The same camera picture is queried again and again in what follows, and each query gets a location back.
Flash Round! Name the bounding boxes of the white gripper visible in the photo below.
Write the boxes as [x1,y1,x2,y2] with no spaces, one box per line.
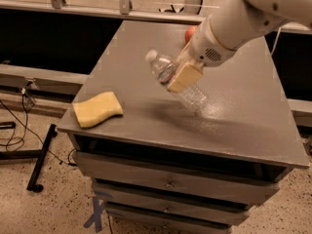
[167,19,236,93]

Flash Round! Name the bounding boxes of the clear plastic water bottle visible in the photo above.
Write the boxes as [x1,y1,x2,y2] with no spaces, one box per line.
[145,50,207,115]

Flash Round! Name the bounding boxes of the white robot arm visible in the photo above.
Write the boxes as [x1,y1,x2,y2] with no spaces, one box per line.
[168,0,312,93]

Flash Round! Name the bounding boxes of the red apple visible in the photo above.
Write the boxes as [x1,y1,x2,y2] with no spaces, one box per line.
[184,25,197,43]

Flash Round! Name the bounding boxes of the yellow sponge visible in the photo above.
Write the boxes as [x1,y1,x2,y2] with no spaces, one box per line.
[72,92,124,128]

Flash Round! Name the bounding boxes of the grey drawer cabinet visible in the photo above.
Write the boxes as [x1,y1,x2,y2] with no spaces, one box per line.
[58,20,309,234]

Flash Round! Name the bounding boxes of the black metal stand leg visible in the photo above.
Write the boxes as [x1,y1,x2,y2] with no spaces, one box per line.
[0,124,58,193]

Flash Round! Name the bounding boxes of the grey metal railing frame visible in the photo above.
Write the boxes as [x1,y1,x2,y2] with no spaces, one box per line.
[0,0,312,34]

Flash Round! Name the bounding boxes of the black cable on floor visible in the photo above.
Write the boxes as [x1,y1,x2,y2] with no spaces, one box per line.
[0,81,77,167]

